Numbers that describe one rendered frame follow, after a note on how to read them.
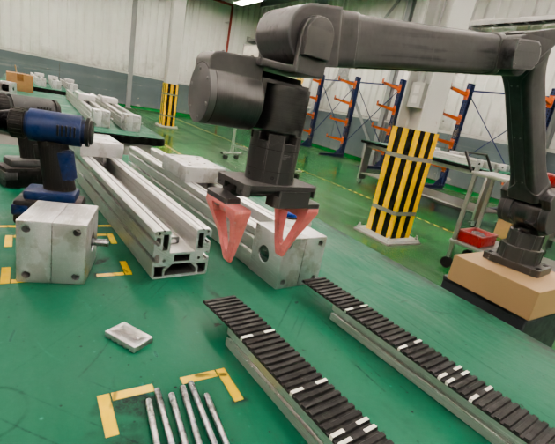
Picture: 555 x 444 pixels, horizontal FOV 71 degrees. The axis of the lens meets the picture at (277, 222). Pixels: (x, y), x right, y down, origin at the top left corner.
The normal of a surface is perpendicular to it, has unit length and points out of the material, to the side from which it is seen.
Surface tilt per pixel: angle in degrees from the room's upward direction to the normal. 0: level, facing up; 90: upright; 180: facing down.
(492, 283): 90
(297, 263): 90
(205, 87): 90
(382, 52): 92
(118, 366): 0
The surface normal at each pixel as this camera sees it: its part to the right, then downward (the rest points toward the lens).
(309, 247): 0.58, 0.33
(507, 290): -0.84, 0.00
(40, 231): 0.25, 0.33
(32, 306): 0.18, -0.94
